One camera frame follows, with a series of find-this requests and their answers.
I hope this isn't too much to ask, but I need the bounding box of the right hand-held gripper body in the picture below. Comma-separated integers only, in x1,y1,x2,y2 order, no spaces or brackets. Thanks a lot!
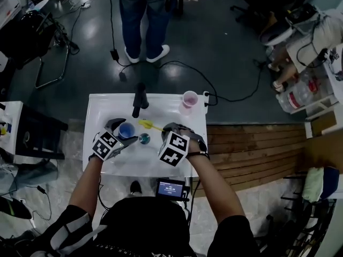
158,127,208,168

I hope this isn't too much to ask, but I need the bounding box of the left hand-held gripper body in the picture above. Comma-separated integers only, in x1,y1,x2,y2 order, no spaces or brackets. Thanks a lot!
92,127,128,162

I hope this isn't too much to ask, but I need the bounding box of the blue cup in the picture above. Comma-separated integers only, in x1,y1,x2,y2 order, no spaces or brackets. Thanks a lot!
117,122,137,140

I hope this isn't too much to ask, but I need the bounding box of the yellow brush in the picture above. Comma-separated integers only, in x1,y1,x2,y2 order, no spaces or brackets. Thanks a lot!
138,119,165,132

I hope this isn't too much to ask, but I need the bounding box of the person's right forearm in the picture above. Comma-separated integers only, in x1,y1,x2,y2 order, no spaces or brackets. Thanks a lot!
186,154,246,224

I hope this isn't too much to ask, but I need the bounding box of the person's left forearm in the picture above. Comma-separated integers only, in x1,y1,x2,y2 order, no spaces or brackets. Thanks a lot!
69,155,104,219

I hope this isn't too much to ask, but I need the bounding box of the red plastic cup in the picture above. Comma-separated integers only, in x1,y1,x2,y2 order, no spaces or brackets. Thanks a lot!
178,90,199,115

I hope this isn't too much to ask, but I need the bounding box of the person's right hand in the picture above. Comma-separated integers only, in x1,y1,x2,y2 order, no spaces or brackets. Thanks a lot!
186,137,202,157

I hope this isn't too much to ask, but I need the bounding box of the black faucet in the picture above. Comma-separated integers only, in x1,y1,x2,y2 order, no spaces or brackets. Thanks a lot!
131,82,150,118

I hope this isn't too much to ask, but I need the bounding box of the small black monitor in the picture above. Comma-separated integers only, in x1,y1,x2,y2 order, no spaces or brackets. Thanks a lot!
155,177,186,201

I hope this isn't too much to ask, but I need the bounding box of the person's left shoe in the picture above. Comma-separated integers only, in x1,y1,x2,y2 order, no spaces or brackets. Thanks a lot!
130,180,142,196

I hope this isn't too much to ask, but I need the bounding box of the wooden plank platform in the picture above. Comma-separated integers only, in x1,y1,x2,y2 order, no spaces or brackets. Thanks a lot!
206,124,308,188

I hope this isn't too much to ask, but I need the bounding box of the person's black shirt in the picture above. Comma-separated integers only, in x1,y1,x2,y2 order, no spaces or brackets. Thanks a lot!
26,196,260,257

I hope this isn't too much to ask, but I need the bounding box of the clear water jug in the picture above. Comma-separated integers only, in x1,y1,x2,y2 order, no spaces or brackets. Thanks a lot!
275,72,326,114

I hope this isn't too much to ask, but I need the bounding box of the black office chair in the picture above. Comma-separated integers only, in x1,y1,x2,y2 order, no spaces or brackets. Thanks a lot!
230,0,277,34
254,199,335,257

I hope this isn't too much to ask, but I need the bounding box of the white desk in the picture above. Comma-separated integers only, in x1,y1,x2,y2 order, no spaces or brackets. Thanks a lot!
290,43,343,136

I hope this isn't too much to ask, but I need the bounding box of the green cloth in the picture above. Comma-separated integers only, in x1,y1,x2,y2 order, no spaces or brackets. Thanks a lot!
302,167,324,203

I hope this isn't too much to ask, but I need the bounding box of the brown wooden board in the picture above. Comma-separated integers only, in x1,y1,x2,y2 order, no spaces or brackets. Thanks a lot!
305,132,343,171

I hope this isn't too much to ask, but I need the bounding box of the blue chair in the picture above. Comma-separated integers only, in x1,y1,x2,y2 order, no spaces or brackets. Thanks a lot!
281,166,341,206

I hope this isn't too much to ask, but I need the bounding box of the black wrist cord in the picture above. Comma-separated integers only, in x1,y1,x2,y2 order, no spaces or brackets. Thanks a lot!
186,150,210,160

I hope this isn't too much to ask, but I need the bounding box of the black floor cable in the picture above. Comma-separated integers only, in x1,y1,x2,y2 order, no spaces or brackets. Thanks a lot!
119,60,265,107

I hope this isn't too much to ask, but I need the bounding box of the grey shoulder strap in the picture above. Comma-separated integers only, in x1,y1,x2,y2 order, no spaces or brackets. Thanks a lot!
50,213,108,251

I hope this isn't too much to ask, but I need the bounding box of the chrome frame black chair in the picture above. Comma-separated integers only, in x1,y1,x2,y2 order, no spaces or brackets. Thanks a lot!
0,0,80,89

